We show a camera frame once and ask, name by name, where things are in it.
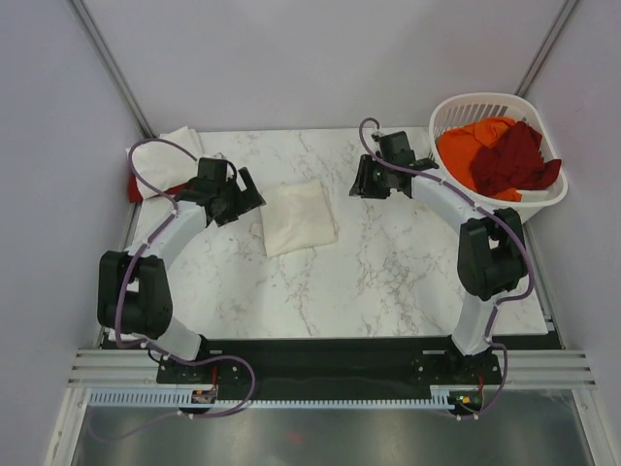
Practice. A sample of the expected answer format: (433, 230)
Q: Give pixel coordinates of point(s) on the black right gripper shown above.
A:
(363, 185)

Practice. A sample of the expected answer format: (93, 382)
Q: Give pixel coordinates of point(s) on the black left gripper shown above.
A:
(255, 201)

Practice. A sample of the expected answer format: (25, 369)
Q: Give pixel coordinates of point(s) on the cream white t shirt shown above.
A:
(295, 217)

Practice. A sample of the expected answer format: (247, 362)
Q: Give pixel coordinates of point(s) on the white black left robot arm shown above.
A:
(134, 296)

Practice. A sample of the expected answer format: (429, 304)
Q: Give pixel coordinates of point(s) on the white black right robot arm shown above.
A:
(491, 256)

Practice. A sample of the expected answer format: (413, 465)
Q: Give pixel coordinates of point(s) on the folded white t shirt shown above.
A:
(165, 167)

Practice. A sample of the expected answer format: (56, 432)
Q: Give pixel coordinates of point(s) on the orange t shirt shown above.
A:
(458, 147)

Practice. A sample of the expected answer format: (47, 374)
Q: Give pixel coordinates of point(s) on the folded red t shirt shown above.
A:
(134, 194)

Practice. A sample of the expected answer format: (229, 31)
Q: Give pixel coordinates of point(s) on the white plastic laundry basket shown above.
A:
(464, 109)

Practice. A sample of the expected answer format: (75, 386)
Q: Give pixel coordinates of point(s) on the dark red t shirt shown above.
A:
(514, 163)

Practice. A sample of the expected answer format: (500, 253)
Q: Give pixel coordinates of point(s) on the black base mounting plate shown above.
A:
(327, 363)

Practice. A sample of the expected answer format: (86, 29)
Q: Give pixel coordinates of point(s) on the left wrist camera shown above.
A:
(216, 169)

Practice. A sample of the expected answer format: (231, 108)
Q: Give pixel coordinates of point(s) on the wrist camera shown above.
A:
(216, 169)
(395, 148)

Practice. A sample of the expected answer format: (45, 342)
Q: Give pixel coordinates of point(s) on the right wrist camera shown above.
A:
(395, 148)

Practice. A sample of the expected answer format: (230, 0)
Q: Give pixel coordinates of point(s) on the white slotted cable duct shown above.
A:
(418, 397)

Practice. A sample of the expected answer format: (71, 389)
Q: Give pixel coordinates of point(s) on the aluminium frame rail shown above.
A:
(527, 369)

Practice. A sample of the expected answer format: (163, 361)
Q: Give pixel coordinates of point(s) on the right corner metal post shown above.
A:
(547, 45)

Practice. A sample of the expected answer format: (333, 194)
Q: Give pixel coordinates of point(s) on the corner metal post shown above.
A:
(103, 52)
(547, 45)

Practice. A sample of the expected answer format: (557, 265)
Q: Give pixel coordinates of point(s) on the left corner metal post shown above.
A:
(103, 52)

